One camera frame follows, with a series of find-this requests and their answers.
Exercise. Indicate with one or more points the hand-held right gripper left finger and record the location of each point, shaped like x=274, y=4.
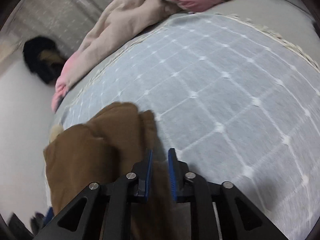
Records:
x=149, y=175

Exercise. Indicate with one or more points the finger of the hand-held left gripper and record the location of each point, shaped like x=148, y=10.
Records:
x=49, y=216

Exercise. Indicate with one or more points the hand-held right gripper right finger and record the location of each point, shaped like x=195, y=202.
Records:
x=172, y=177

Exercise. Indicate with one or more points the brown coat with fur collar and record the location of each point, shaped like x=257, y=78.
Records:
x=100, y=155

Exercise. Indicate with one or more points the dark hanging clothes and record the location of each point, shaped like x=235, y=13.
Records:
x=32, y=52

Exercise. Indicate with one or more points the grey checked blanket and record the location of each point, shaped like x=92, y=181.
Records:
x=225, y=105

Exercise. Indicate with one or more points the pink and beige comforter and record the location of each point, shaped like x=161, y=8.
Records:
x=120, y=30

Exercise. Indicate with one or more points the olive hanging garment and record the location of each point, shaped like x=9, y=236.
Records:
x=50, y=56

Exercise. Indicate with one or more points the grey dotted curtain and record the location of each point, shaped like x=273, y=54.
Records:
x=62, y=5

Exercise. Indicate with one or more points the bed with grey sheet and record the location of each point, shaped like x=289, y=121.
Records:
x=262, y=5

